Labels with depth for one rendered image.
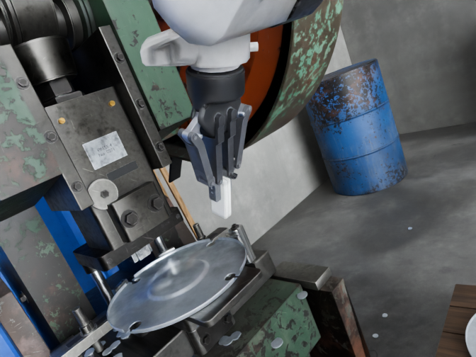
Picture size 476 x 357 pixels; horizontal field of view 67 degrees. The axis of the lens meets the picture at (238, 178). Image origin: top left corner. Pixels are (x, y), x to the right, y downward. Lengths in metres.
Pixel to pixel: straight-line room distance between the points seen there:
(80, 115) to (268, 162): 2.19
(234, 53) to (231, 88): 0.04
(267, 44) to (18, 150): 0.49
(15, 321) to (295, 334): 0.64
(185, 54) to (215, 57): 0.03
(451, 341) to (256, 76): 0.77
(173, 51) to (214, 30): 0.14
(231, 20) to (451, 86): 3.56
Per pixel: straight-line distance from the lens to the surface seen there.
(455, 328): 1.10
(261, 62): 0.80
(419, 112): 3.95
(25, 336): 1.04
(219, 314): 0.60
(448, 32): 3.73
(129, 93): 0.73
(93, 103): 0.73
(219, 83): 0.44
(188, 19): 0.30
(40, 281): 0.96
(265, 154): 2.77
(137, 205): 0.71
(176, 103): 0.76
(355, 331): 0.91
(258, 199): 2.68
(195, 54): 0.43
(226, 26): 0.30
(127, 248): 0.75
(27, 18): 0.76
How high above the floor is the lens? 1.09
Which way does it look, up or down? 14 degrees down
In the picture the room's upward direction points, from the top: 22 degrees counter-clockwise
